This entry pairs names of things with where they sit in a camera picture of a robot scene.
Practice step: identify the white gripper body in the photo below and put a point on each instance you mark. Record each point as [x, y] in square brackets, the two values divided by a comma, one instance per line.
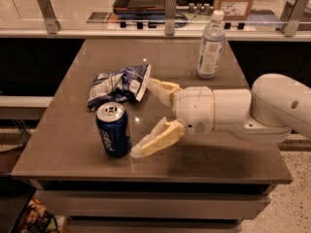
[192, 109]

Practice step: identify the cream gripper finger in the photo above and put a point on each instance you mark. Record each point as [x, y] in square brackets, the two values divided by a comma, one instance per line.
[163, 91]
[165, 134]

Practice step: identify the blue pepsi can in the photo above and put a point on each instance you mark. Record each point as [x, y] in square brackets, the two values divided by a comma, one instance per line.
[113, 126]

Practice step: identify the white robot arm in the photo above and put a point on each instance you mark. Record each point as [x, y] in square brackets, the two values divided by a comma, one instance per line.
[268, 112]

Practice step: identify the crumpled blue white chip bag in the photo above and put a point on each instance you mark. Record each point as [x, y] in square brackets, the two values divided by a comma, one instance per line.
[126, 84]

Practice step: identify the clear plastic water bottle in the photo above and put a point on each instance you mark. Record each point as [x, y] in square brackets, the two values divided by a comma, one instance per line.
[213, 38]

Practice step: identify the grey table with drawers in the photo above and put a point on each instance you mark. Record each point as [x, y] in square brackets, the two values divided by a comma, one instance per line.
[200, 160]

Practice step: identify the snack bags on floor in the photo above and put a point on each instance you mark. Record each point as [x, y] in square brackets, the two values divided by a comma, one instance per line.
[38, 219]

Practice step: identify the middle metal glass bracket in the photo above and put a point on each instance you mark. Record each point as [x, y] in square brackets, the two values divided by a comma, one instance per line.
[170, 16]

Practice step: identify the metal glass bracket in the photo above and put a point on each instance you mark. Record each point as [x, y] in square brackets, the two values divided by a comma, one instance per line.
[170, 16]
[50, 20]
[296, 16]

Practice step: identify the left metal glass bracket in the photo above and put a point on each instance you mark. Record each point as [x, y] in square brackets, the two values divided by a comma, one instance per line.
[50, 20]

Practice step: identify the right metal glass bracket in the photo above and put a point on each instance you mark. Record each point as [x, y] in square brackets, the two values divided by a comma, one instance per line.
[296, 16]

